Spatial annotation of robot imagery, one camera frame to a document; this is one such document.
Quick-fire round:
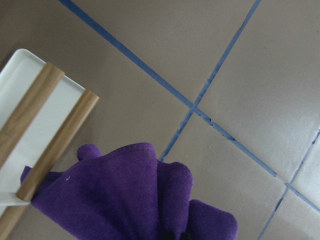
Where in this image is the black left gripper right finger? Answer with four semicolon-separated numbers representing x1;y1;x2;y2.
181;232;192;240

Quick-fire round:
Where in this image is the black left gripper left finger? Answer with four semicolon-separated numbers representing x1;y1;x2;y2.
167;232;176;240

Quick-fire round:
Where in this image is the purple microfiber towel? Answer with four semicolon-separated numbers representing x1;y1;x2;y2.
31;143;238;240

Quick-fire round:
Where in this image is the wooden rack rod lower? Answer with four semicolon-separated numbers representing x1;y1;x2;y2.
0;89;99;240

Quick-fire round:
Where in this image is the wooden rack rod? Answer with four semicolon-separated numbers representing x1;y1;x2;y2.
0;89;99;240
0;62;65;166

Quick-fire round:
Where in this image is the wooden rack rod upper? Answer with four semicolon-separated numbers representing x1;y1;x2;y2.
0;62;65;166

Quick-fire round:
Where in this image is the white rack base tray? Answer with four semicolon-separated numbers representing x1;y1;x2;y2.
0;48;85;211

